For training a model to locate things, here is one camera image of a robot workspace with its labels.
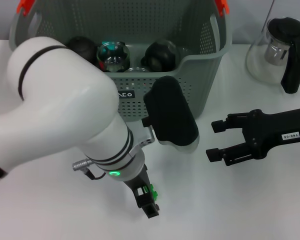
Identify black clay teapot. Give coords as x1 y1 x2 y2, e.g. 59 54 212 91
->
65 36 99 69

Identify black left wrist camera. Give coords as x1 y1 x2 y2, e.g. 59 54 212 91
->
141 75 200 154

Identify left arm cable with connector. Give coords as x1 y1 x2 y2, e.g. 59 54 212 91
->
72 159 108 181

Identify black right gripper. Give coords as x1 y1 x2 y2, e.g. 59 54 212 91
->
205 106 300 168

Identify grey-green perforated storage basket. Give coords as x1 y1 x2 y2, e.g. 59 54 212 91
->
9 0 233 123

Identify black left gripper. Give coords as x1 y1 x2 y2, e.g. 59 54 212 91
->
123 163 161 219

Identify teal square block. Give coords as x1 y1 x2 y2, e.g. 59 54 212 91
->
101 40 117 53

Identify glass teacup with black sleeve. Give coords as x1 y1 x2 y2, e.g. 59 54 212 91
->
140 39 180 72
124 66 151 73
96 41 131 73

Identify glass pitcher with black handle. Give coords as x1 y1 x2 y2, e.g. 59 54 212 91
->
244 16 300 95

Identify orange basket handle clip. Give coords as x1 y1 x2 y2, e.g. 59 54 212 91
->
16 0 35 16
214 0 230 17

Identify green stepped building block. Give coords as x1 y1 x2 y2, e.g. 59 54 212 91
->
145 183 159 201

